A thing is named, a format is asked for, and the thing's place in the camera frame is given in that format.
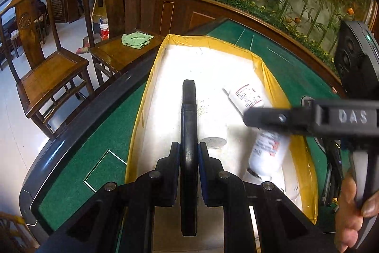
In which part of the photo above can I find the small cushioned stool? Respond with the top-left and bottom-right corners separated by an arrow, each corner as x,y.
10,28 -> 25,58

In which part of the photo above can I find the green cloth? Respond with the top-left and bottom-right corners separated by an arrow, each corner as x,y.
121,32 -> 155,50

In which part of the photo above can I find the red and white bucket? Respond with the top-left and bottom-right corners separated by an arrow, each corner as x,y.
99,22 -> 110,41

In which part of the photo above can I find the wooden chair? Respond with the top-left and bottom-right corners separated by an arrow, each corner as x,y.
74,0 -> 165,88
0,0 -> 96,140

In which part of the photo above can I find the white bottle with red print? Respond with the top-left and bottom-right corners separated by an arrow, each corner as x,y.
246,129 -> 293,180

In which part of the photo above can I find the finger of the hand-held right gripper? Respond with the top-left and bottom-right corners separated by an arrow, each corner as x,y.
243,106 -> 315,135

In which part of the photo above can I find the person's right hand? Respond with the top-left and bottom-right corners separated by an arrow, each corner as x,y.
334,173 -> 379,253

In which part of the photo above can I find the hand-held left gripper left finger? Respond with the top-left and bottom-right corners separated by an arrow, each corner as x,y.
38,142 -> 181,253

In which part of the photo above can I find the red broom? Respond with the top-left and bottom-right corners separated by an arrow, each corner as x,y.
75,36 -> 90,55

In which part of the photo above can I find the white tube with red label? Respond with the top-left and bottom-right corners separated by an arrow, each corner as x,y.
223,83 -> 266,115

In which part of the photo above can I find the translucent bottle with green print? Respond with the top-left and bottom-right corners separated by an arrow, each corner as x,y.
196,93 -> 229,150

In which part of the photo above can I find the white tray with yellow rim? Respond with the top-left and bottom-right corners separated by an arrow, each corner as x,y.
124,34 -> 319,253

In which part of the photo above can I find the curved wooden counter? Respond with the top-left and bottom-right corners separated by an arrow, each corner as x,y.
123,0 -> 347,95

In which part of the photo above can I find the black marker pen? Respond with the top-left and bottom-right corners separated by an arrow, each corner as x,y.
180,79 -> 199,237

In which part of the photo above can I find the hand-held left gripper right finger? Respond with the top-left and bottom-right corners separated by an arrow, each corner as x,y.
198,142 -> 335,253

